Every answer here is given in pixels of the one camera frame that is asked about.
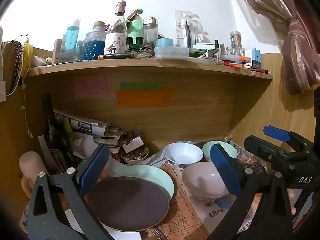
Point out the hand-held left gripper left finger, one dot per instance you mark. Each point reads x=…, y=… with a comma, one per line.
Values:
x=96, y=162

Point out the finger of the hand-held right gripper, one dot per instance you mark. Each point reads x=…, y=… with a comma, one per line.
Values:
x=275, y=133
x=260, y=148

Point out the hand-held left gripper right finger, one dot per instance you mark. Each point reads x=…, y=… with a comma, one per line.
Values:
x=221, y=162

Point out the mint green bowl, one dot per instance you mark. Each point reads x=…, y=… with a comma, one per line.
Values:
x=207, y=150

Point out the pink bowl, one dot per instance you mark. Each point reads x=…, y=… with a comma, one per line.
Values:
x=200, y=180

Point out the white bowl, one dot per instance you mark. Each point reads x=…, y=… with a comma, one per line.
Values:
x=182, y=152

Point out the dark brown plate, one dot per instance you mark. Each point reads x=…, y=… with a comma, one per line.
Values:
x=130, y=202

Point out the mint green plate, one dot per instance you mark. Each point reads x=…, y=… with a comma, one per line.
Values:
x=150, y=175

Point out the person's right hand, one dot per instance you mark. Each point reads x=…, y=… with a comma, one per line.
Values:
x=291, y=197

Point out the white paper sheet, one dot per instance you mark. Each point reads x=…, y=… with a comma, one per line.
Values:
x=85, y=150

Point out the stack of papers and magazines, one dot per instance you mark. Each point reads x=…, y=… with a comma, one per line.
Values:
x=85, y=126

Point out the small bowl of metal bits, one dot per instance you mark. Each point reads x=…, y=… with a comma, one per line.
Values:
x=135, y=156

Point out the small white box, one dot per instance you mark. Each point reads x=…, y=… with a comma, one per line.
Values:
x=133, y=145

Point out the car print newspaper sheet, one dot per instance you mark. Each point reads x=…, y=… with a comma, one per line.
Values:
x=215, y=215

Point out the pale blue paper sheets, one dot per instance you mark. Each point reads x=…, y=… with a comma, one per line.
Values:
x=156, y=158

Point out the beige mug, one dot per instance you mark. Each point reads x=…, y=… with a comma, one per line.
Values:
x=31, y=162

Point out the brown printed newspaper sheet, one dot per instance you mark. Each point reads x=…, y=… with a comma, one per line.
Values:
x=182, y=227

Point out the pink sticky note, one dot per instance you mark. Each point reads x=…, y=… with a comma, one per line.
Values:
x=92, y=86

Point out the blue box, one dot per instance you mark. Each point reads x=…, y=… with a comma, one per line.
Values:
x=256, y=58

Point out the red pen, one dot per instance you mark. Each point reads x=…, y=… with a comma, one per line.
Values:
x=233, y=65

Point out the orange marker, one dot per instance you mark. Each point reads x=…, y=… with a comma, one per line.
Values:
x=244, y=59

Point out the orange sticky note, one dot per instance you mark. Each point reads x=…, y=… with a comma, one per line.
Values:
x=143, y=98

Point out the striped pink curtain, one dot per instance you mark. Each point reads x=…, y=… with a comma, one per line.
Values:
x=297, y=55

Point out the green sticky note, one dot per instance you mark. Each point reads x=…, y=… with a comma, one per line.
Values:
x=139, y=85

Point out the clear cylinder container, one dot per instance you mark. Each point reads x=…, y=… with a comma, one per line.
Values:
x=235, y=41

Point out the black pen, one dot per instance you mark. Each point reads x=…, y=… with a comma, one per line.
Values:
x=115, y=56

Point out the wooden shelf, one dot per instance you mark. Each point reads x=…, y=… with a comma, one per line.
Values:
x=150, y=67

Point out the glass jar blue beads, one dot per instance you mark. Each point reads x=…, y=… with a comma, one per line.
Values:
x=93, y=48

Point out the beige tube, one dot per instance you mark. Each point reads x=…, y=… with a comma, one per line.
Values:
x=57, y=50

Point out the clear plastic box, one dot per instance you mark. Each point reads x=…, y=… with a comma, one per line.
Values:
x=171, y=53

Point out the clear bottle fox label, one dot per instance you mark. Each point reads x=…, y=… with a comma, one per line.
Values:
x=115, y=42

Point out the yellow item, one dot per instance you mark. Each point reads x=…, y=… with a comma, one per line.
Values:
x=28, y=55

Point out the clear bottle blue liquid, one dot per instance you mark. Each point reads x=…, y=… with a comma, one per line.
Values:
x=72, y=37

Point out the blue round tin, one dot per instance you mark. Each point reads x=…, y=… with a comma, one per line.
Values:
x=165, y=42

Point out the clear blister pack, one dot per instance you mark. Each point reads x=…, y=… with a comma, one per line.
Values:
x=185, y=30

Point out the green pump bottle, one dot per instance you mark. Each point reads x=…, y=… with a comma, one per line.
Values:
x=135, y=28

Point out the glass jar copper lid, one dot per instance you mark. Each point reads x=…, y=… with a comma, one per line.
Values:
x=150, y=32

